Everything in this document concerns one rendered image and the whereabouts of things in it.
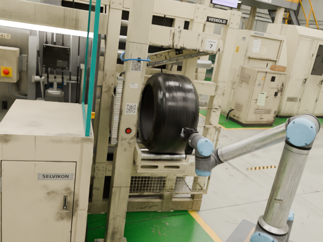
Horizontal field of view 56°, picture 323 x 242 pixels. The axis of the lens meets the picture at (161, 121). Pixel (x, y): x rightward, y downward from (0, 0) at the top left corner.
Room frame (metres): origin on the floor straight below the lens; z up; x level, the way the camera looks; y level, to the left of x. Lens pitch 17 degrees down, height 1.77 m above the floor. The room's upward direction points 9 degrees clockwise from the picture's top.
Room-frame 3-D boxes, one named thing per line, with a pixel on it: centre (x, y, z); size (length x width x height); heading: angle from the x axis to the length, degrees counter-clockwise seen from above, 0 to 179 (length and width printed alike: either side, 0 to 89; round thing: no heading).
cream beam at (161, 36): (2.48, -0.03, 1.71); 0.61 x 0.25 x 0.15; 108
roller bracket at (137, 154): (2.10, 0.17, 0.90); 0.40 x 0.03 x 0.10; 18
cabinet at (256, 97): (6.79, -2.02, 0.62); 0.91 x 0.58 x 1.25; 119
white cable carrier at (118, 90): (2.01, 0.31, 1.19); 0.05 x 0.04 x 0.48; 18
